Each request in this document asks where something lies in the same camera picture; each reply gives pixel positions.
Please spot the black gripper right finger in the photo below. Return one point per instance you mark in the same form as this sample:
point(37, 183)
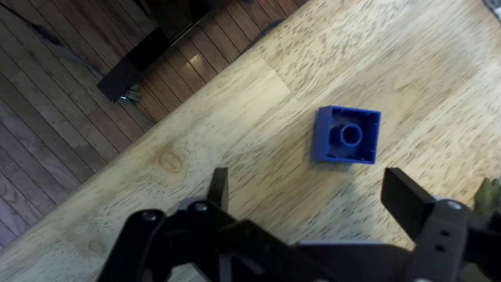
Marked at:
point(439, 235)

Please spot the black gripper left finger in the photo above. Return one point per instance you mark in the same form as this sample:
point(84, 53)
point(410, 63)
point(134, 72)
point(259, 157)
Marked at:
point(158, 244)

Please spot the blue toy building block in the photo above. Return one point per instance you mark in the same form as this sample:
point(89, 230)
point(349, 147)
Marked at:
point(330, 149)

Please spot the green plush toy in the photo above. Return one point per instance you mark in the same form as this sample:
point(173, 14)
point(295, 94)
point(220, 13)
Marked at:
point(491, 194)

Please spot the black stand base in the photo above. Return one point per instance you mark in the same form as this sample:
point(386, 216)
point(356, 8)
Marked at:
point(131, 67)

